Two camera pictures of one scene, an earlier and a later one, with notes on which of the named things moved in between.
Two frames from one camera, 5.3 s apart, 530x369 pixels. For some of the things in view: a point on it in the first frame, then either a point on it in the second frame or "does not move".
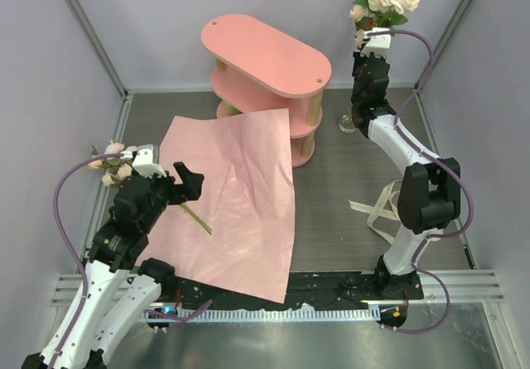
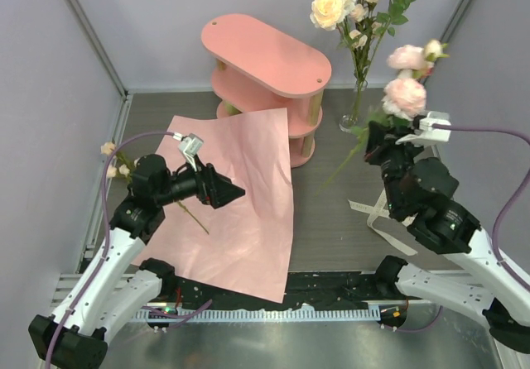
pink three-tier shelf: [260, 69] does not move
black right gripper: [358, 59] to [378, 141]
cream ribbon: [378, 210] does not move
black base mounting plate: [303, 289] does not move
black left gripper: [190, 189] to [213, 187]
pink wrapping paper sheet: [237, 237] does not move
